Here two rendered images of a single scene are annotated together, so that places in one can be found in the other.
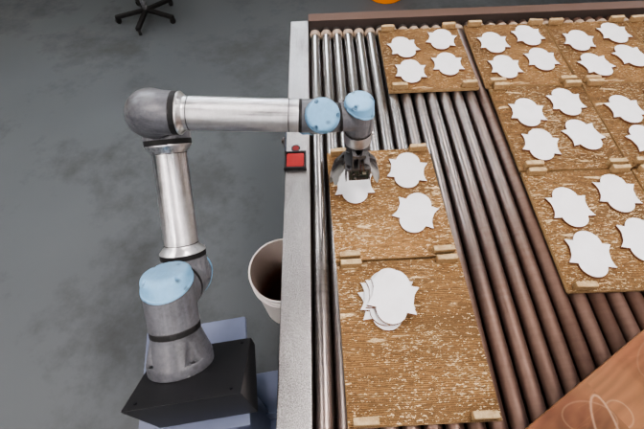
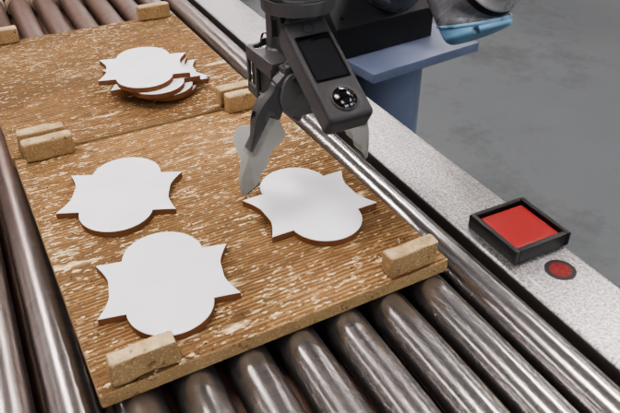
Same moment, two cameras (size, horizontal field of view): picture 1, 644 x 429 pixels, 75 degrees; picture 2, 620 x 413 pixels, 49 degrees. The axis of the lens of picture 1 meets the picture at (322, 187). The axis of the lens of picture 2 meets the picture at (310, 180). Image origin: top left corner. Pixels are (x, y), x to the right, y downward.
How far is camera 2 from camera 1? 154 cm
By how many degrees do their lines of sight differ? 90
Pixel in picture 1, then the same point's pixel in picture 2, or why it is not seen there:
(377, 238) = (202, 139)
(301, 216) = (389, 147)
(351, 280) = not seen: hidden behind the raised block
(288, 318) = not seen: hidden behind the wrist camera
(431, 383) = (72, 47)
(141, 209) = not seen: outside the picture
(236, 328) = (373, 64)
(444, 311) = (51, 95)
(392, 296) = (145, 64)
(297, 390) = (248, 28)
